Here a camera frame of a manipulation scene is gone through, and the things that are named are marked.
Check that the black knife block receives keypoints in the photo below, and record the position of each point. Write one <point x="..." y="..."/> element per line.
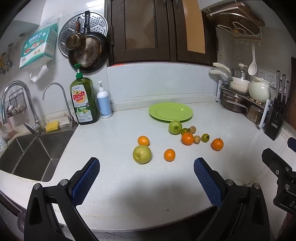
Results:
<point x="275" y="125"/>

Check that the orange with stem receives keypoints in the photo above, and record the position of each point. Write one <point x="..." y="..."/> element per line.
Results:
<point x="217" y="144"/>

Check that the thin gooseneck faucet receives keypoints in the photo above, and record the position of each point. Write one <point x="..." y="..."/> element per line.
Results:
<point x="66" y="102"/>

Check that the steel sink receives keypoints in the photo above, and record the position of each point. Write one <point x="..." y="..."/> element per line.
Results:
<point x="30" y="153"/>

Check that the green tomato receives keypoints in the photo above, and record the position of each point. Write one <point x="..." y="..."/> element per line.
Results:
<point x="184" y="130"/>
<point x="205" y="137"/>

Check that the large stainless steel pot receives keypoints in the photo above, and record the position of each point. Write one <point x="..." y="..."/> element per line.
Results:
<point x="232" y="102"/>

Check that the yellow sponge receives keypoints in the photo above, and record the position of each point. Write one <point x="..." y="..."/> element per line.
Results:
<point x="52" y="126"/>

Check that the green plate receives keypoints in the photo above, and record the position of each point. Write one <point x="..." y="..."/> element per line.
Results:
<point x="170" y="112"/>

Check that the large chrome faucet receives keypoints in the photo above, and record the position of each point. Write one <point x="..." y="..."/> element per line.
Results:
<point x="31" y="109"/>

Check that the black frying pan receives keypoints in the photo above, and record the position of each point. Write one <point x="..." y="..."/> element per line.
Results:
<point x="105" y="53"/>

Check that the white kettle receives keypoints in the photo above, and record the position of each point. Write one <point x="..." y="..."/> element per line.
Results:
<point x="259" y="91"/>

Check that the steel pot with lid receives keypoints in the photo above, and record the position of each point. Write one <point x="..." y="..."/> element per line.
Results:
<point x="239" y="73"/>

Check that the white wall rack with hooks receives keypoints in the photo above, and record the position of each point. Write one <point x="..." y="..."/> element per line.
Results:
<point x="248" y="38"/>

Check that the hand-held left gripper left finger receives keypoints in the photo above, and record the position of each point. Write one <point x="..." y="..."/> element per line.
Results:
<point x="86" y="178"/>

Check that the copper colander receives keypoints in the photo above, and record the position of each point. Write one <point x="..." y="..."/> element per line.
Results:
<point x="90" y="52"/>

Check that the white pump lotion bottle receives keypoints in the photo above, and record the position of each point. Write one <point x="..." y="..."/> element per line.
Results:
<point x="104" y="104"/>

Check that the person's right forearm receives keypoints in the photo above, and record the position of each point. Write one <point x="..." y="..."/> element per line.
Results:
<point x="291" y="222"/>

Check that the green dish soap bottle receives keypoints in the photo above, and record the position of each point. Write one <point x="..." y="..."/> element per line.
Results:
<point x="84" y="99"/>

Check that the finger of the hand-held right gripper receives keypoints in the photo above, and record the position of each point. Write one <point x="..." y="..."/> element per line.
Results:
<point x="292" y="144"/>
<point x="274" y="161"/>

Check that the small copper pot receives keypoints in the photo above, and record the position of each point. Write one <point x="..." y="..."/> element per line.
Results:
<point x="75" y="40"/>

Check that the dark wooden window frame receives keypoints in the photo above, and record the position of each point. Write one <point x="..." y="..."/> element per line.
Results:
<point x="166" y="34"/>

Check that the large pale green apple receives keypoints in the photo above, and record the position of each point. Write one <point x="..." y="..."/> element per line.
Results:
<point x="142" y="154"/>

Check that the grey wall hook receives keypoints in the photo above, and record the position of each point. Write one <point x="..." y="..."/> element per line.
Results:
<point x="22" y="36"/>

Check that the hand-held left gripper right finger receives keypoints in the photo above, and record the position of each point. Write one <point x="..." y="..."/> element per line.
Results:
<point x="207" y="180"/>

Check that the white wall socket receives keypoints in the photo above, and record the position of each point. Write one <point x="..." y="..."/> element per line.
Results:
<point x="264" y="73"/>

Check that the small green apple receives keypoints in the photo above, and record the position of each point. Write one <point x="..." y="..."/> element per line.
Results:
<point x="175" y="127"/>

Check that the white pot shelf rack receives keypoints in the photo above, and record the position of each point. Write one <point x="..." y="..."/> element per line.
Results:
<point x="219" y="91"/>

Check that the small stainless steel pot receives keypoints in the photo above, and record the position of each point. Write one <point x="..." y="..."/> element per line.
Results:
<point x="254" y="113"/>

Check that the paper towel pack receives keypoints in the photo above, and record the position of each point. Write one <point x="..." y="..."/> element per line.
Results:
<point x="38" y="46"/>

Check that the white ladle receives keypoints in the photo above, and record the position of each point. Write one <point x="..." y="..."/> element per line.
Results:
<point x="252" y="67"/>

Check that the round metal steamer plate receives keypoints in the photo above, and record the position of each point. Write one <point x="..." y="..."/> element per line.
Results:
<point x="97" y="23"/>

